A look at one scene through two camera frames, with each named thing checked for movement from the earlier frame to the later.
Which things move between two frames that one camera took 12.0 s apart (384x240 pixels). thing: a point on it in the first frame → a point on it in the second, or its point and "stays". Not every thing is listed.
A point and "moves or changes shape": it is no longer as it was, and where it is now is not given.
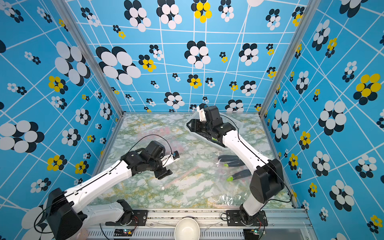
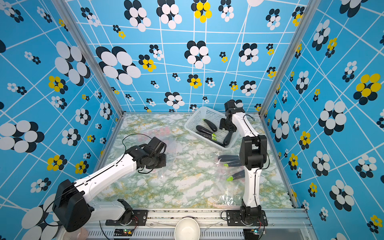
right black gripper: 196,124 → 222,126
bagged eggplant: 228,158 stays
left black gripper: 164,173 → 164,163
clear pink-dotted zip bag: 231,180 stays
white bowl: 187,228 stays
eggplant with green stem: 239,175 stays
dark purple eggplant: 234,164 stays
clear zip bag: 189,178 moves or changes shape
